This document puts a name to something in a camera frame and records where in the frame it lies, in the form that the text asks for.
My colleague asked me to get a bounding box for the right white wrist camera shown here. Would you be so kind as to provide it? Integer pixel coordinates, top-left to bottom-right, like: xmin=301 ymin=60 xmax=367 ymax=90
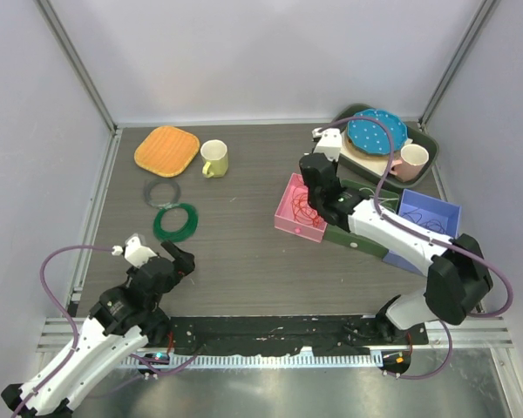
xmin=312 ymin=128 xmax=343 ymax=163

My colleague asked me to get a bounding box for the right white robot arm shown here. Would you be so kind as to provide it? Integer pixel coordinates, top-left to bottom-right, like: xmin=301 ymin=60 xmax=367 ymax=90
xmin=299 ymin=153 xmax=492 ymax=344

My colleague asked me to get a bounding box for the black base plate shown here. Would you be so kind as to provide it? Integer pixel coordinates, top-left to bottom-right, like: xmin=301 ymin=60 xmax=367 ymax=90
xmin=145 ymin=315 xmax=429 ymax=357

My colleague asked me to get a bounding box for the pink mug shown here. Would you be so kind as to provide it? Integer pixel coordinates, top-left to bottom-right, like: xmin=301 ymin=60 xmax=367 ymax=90
xmin=389 ymin=144 xmax=429 ymax=182

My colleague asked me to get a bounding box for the green drawer box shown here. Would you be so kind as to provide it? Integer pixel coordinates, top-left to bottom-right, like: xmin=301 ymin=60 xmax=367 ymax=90
xmin=323 ymin=179 xmax=401 ymax=259

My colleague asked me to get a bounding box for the left aluminium frame post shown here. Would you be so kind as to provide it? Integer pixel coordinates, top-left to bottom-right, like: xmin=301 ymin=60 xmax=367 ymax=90
xmin=34 ymin=0 xmax=117 ymax=133

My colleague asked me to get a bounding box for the orange square plate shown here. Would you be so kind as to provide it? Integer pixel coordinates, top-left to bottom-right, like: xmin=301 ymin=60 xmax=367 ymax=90
xmin=133 ymin=125 xmax=200 ymax=178

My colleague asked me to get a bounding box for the dark green tray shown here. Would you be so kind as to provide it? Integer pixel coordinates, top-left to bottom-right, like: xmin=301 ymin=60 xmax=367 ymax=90
xmin=330 ymin=103 xmax=439 ymax=192

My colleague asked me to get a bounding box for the pink drawer box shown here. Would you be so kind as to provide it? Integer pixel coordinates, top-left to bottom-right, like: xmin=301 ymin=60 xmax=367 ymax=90
xmin=274 ymin=173 xmax=327 ymax=243

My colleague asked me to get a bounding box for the blue drawer box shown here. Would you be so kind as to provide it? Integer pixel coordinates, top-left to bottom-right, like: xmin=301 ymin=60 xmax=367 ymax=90
xmin=381 ymin=187 xmax=462 ymax=275

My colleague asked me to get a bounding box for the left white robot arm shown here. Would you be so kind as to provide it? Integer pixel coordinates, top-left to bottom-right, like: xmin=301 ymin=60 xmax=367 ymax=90
xmin=1 ymin=234 xmax=195 ymax=417

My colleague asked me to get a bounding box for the right aluminium frame post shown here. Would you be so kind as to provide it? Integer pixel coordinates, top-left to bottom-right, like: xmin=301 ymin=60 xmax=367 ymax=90
xmin=418 ymin=0 xmax=499 ymax=127

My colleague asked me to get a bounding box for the white square board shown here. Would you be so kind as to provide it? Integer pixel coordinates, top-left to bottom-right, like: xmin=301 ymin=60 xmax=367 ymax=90
xmin=321 ymin=129 xmax=426 ymax=181

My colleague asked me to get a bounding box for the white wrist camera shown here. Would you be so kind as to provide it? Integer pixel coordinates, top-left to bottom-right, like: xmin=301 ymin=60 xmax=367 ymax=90
xmin=111 ymin=233 xmax=158 ymax=268
xmin=312 ymin=128 xmax=343 ymax=163

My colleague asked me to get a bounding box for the aluminium frame post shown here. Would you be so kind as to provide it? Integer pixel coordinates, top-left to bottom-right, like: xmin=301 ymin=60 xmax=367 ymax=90
xmin=34 ymin=0 xmax=117 ymax=133
xmin=418 ymin=0 xmax=499 ymax=127

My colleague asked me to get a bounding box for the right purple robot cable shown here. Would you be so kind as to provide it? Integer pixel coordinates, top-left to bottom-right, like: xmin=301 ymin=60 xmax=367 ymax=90
xmin=317 ymin=116 xmax=515 ymax=317

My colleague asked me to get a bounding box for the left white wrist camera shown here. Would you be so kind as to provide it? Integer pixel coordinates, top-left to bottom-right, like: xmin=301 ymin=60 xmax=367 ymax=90
xmin=111 ymin=233 xmax=158 ymax=268

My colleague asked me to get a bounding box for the yellow-green mug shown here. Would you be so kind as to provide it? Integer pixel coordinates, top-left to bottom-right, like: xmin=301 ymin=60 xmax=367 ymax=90
xmin=200 ymin=139 xmax=228 ymax=179

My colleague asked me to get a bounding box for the green wire coil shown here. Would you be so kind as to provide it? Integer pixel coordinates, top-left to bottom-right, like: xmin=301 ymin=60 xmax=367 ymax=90
xmin=152 ymin=203 xmax=200 ymax=244

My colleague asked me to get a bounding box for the grey wire coil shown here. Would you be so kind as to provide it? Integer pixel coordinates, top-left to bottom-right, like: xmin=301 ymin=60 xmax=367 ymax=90
xmin=143 ymin=178 xmax=182 ymax=208

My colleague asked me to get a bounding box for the blue dotted plate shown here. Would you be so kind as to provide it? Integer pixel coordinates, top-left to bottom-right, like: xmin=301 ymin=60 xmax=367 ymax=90
xmin=347 ymin=109 xmax=408 ymax=155

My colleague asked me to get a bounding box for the white cable duct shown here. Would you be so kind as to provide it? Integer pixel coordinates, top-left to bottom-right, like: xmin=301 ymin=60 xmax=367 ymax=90
xmin=121 ymin=353 xmax=384 ymax=369

